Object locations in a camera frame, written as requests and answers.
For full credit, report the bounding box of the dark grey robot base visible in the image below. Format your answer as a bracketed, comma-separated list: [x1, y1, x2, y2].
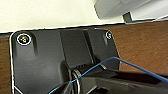
[9, 28, 122, 94]

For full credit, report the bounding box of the blue cable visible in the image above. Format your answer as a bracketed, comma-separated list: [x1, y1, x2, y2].
[49, 57, 168, 94]

